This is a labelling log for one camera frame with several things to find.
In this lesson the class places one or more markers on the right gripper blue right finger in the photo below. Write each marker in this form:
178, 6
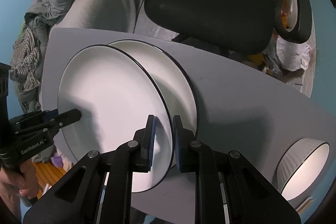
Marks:
185, 153

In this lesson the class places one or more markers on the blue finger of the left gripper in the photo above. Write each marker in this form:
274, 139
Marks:
33, 122
49, 114

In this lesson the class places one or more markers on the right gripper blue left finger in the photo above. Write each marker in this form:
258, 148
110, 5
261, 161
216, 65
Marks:
145, 138

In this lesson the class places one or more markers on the white plate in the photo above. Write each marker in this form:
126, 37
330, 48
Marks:
170, 77
115, 95

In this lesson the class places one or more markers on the white ribbed bowl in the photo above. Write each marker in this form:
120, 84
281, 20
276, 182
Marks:
300, 165

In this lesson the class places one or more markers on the person's left hand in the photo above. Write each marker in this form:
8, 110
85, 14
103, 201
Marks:
14, 186

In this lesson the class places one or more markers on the striped grey white garment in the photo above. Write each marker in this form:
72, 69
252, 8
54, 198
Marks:
24, 60

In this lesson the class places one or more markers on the grey table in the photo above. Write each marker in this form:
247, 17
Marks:
239, 107

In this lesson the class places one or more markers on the grey bed mattress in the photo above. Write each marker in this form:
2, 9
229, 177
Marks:
113, 15

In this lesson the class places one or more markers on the white plastic bag on floor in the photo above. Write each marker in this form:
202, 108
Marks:
293, 56

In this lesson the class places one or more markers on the black office chair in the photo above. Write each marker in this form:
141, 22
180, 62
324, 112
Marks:
244, 26

